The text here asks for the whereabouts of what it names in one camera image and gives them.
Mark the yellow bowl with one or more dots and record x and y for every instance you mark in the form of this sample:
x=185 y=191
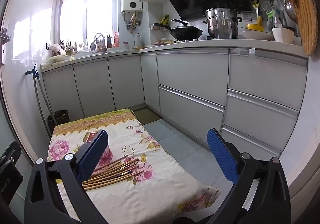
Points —
x=255 y=27

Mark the wicker tray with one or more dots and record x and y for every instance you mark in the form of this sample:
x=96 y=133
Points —
x=303 y=14

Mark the clear plastic bag scrap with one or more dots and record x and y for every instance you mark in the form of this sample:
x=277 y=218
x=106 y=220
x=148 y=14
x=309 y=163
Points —
x=243 y=51

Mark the large white bowl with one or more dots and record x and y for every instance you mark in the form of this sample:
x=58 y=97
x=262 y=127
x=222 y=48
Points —
x=257 y=35

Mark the red chopstick box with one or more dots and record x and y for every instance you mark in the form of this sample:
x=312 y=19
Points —
x=91 y=137

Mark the dark knife block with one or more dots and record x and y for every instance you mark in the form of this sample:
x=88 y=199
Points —
x=109 y=40

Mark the clear glass pitcher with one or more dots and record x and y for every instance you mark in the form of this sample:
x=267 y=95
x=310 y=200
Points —
x=223 y=26

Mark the steel steamer pot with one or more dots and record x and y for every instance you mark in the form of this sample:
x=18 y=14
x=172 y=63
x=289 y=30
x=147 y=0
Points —
x=211 y=21

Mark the white kettle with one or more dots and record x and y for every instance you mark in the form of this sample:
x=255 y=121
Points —
x=137 y=41

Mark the pile of wooden chopsticks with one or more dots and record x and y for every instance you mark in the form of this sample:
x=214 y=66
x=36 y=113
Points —
x=112 y=179

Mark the white cup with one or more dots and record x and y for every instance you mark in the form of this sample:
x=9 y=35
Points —
x=282 y=35

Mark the floral table cloth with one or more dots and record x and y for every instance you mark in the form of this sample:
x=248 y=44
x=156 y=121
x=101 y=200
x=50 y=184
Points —
x=150 y=196

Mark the green clip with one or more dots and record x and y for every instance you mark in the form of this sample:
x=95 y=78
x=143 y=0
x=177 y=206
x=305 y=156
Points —
x=270 y=13

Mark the yellow green food bag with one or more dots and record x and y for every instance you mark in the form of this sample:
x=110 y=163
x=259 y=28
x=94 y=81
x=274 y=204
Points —
x=165 y=18

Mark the metal ladle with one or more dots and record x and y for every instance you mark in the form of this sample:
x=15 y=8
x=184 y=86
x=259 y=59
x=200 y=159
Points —
x=291 y=11

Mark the stack of pale bowls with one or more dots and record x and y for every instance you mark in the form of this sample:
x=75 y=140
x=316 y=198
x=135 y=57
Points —
x=58 y=59

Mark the black wok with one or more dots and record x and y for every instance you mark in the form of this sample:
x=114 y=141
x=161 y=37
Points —
x=187 y=33

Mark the brown floor mat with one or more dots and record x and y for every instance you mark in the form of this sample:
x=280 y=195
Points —
x=147 y=116

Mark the grey kitchen base cabinets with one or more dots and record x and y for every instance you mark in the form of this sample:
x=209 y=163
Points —
x=195 y=74

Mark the black wall mop holder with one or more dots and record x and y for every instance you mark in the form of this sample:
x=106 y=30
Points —
x=33 y=71

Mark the black trash bin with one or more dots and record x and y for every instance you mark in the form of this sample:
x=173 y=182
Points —
x=60 y=119

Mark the wall power outlet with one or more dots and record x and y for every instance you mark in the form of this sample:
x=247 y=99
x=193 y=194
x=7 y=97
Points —
x=250 y=16

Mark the kitchen window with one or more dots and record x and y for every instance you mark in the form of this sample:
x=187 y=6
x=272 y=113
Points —
x=97 y=14

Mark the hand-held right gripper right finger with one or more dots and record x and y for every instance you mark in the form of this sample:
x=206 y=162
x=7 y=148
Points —
x=222 y=156

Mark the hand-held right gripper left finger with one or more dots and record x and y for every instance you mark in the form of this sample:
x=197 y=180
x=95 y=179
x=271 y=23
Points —
x=93 y=156

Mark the hanging plastic bag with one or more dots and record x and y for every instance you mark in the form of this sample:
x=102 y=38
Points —
x=279 y=11

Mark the red detergent bottle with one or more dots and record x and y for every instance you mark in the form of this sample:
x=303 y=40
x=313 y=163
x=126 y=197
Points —
x=115 y=40

